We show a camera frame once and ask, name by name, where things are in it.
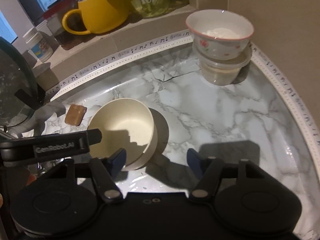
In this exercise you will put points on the white plastic jar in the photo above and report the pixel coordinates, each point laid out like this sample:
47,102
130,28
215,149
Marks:
38,44

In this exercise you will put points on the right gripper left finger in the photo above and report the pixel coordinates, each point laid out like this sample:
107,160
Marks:
104,171

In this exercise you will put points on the cream plastic bowl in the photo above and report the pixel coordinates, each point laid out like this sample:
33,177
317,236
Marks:
125,123

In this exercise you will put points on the left hand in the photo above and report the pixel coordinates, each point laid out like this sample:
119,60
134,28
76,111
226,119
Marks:
31,179

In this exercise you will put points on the brown soap bar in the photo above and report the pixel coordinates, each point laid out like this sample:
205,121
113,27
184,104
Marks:
75,115

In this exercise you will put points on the dark glass jar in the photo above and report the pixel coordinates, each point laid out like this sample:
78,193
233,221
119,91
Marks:
54,16

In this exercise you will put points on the clear plastic container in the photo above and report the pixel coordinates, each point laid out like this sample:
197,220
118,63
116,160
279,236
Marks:
222,73

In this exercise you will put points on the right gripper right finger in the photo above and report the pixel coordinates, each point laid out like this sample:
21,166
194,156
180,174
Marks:
209,173

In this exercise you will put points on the yellow mug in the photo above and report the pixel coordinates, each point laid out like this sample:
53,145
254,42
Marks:
98,16

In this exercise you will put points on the white floral bowl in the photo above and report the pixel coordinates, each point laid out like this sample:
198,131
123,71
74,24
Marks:
219,34

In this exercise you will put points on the glass pot lid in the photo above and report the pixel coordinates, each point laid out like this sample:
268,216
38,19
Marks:
20,94

